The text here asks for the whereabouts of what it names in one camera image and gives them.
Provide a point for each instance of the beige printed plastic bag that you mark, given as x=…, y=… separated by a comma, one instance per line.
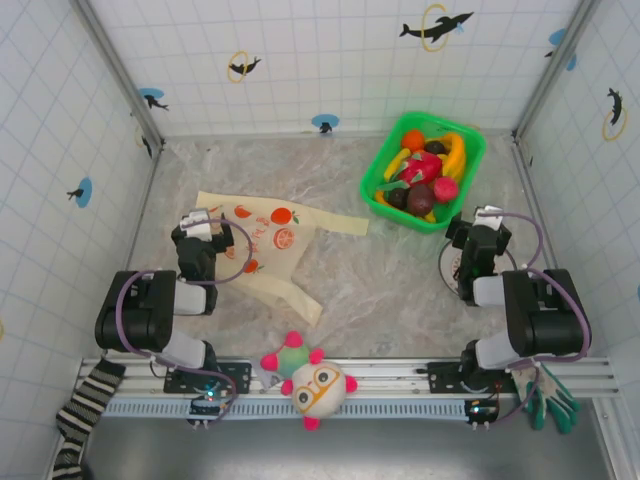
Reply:
x=270, y=240

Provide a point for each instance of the pink fake peach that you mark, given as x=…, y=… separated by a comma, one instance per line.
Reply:
x=446, y=189

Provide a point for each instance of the dark brown fake avocado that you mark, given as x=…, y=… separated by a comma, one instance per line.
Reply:
x=420, y=199

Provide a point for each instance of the dark fake plum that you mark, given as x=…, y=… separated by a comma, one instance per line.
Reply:
x=397, y=198

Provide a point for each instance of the green plastic basket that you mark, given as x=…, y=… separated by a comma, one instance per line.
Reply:
x=475, y=155

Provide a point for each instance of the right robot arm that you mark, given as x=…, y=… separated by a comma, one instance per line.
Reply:
x=545, y=320

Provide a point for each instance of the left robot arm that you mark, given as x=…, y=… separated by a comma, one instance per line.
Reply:
x=135, y=320

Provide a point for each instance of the orange-yellow curved fake banana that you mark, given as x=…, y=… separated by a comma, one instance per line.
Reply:
x=431, y=216

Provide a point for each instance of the yellow fake banana bunch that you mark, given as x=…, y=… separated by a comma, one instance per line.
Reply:
x=457, y=150

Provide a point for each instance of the dark fake mangosteen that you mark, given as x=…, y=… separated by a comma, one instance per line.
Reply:
x=436, y=148

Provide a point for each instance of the yellow fake corn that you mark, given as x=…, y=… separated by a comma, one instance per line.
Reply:
x=395, y=162

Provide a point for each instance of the large fake orange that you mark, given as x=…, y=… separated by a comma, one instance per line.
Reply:
x=414, y=139

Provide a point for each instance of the bird blue oval sticker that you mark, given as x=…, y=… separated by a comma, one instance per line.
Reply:
x=84, y=192

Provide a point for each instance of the small circuit board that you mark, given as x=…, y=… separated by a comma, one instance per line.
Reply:
x=480, y=411
x=210, y=400

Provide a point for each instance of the seal blue oval sticker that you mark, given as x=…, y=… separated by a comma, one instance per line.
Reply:
x=325, y=122

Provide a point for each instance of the shark blue oval sticker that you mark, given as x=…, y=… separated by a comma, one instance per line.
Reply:
x=152, y=97

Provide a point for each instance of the green white work glove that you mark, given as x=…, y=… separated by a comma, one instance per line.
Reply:
x=555, y=405

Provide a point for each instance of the black white striped sock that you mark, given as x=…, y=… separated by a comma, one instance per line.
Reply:
x=87, y=395

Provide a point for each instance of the round plush toy with glasses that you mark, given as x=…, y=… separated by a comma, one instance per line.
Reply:
x=317, y=390

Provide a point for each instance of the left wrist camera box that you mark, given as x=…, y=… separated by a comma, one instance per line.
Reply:
x=197, y=225

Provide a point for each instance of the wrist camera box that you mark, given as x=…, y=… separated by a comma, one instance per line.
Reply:
x=487, y=217
x=197, y=225

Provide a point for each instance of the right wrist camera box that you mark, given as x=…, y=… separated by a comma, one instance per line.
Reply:
x=487, y=217

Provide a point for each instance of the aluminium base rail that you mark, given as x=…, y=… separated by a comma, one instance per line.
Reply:
x=390, y=372

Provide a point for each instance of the grey metal frame post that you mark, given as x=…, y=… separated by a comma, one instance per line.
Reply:
x=555, y=70
x=120, y=70

